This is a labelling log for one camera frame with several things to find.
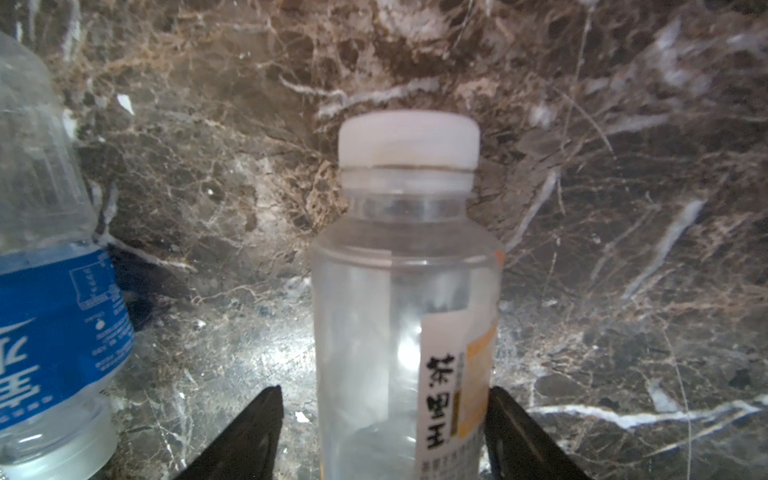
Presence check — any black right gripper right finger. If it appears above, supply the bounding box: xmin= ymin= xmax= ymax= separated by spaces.
xmin=484 ymin=386 xmax=590 ymax=480

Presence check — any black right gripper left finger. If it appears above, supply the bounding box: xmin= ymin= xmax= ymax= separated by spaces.
xmin=176 ymin=385 xmax=284 ymax=480

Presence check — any clear bottle orange white label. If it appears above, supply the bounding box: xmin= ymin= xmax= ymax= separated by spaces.
xmin=311 ymin=110 xmax=504 ymax=479

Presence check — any clear bottle blue label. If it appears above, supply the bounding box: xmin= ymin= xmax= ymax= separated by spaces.
xmin=1 ymin=36 xmax=134 ymax=479

